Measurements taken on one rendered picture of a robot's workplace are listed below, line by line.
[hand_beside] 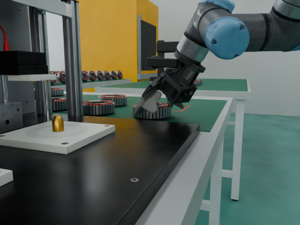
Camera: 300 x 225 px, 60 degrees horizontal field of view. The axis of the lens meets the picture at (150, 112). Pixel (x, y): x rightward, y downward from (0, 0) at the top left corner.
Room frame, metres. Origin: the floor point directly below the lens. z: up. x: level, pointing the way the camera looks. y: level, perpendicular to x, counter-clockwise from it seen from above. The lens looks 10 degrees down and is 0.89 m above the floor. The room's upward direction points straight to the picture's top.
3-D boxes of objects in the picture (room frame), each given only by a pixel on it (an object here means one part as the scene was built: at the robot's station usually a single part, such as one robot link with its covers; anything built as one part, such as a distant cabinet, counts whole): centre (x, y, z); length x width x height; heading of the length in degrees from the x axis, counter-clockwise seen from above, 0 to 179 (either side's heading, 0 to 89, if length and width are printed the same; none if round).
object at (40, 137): (0.45, 0.16, 0.78); 0.15 x 0.15 x 0.01; 70
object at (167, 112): (0.75, -0.01, 0.77); 0.11 x 0.11 x 0.04
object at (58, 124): (0.45, 0.16, 0.80); 0.02 x 0.02 x 0.03
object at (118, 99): (1.00, 0.14, 0.77); 0.11 x 0.11 x 0.04
